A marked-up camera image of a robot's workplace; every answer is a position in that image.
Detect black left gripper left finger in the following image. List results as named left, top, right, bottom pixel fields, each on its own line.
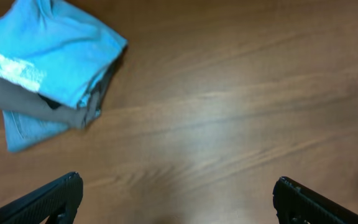
left=0, top=172, right=83, bottom=224

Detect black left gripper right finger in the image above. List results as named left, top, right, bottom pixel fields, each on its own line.
left=273, top=176, right=358, bottom=224

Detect light blue printed t-shirt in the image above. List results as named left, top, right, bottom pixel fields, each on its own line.
left=0, top=0, right=129, bottom=110

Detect folded blue jeans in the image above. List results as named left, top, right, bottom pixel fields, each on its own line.
left=2, top=110, right=70, bottom=152

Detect folded grey garment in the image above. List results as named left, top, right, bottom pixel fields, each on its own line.
left=0, top=63, right=111, bottom=130

